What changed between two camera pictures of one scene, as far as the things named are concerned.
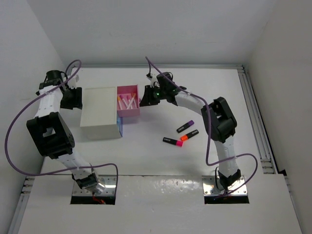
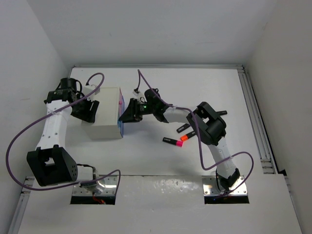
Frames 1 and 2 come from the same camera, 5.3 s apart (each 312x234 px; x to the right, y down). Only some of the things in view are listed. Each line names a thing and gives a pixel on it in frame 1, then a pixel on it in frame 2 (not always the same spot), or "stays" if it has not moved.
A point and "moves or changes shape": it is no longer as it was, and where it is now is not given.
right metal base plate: (210, 187) stays
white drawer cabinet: (98, 117) stays
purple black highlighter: (190, 123) stays
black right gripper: (148, 99) to (131, 114)
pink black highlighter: (178, 143) stays
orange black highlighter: (185, 137) stays
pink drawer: (127, 100) moves or changes shape
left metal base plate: (109, 189) stays
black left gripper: (76, 101) to (87, 115)
